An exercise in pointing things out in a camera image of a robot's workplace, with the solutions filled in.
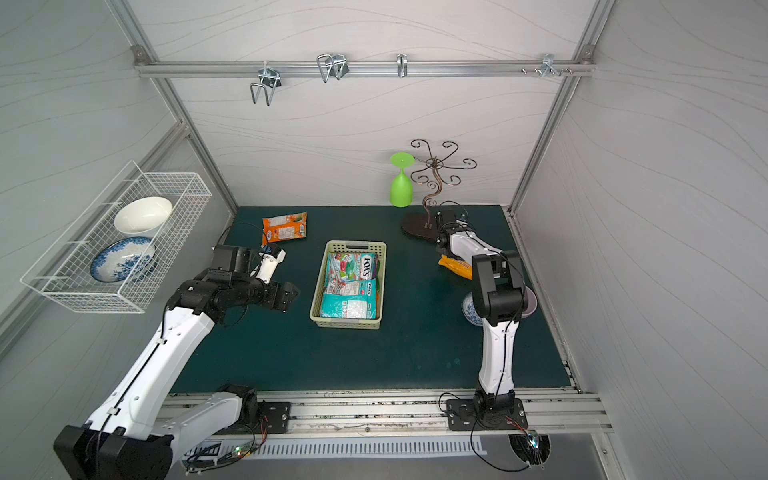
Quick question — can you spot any white bowl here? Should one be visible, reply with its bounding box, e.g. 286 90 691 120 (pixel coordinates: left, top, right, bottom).
113 196 173 238

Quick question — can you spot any aluminium top rail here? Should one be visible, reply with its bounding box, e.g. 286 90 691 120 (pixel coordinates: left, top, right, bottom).
135 58 597 80

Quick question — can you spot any teal candy bag back side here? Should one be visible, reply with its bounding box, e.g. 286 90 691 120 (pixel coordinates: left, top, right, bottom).
320 280 377 320

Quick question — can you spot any teal Fox's mint candy bag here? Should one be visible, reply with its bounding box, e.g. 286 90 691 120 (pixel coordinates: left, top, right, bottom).
326 252 379 283

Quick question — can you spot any metal hook right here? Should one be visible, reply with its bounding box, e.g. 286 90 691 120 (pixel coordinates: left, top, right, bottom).
520 55 573 78

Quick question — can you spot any green plastic wine glass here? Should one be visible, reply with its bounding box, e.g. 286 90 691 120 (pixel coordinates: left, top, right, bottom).
390 152 415 208

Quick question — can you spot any white wire wall basket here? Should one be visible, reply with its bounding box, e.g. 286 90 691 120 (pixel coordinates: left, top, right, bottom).
20 162 211 314

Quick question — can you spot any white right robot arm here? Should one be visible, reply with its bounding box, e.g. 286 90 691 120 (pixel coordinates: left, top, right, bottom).
436 211 528 429

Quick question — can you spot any metal double hook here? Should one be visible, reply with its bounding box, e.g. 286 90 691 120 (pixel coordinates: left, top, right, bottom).
250 65 282 106

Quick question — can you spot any dark bronze cup tree stand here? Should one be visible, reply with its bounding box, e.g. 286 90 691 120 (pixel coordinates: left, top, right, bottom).
401 138 477 242

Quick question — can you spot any yellow mango candy bag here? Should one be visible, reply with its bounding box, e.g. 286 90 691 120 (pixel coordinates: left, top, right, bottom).
438 255 472 280

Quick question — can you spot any blue patterned plate bowl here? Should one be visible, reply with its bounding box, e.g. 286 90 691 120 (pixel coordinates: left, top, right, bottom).
90 236 156 283

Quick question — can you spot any metal hook centre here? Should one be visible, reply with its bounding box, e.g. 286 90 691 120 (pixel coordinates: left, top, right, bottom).
316 53 349 83

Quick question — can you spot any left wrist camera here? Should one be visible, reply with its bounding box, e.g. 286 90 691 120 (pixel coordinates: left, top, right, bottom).
255 244 286 284

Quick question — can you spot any lilac bowl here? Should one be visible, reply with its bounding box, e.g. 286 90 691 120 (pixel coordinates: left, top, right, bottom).
521 286 538 319

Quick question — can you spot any orange Fox's candy bag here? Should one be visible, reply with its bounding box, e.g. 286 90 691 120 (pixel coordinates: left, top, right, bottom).
262 212 308 245

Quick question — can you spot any small metal hook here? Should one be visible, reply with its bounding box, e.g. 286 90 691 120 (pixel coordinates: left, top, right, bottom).
396 53 408 78

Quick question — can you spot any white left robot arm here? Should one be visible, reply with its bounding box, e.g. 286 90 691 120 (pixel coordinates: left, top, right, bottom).
53 243 300 479

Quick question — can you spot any pale green plastic basket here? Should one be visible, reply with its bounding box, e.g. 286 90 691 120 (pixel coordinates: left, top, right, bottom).
309 240 387 330

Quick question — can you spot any small blue patterned bowl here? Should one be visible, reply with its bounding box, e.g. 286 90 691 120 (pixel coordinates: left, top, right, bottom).
461 293 483 327

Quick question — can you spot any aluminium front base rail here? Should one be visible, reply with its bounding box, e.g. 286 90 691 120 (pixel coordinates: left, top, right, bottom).
116 389 613 448

